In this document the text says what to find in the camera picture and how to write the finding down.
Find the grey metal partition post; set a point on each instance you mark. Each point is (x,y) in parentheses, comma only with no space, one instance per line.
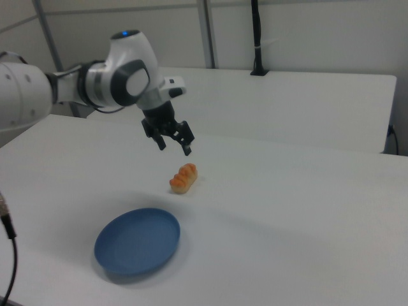
(209,33)
(49,35)

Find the blue round plate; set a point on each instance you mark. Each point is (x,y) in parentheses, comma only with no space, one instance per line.
(137,243)

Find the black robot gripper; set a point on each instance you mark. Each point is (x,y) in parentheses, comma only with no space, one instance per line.
(161,119)

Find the orange toy bread loaf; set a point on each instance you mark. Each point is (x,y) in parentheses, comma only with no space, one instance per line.
(184,178)

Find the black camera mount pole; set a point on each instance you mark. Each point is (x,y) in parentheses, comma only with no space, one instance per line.
(259,41)

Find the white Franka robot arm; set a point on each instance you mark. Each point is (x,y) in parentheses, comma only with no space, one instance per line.
(95,83)

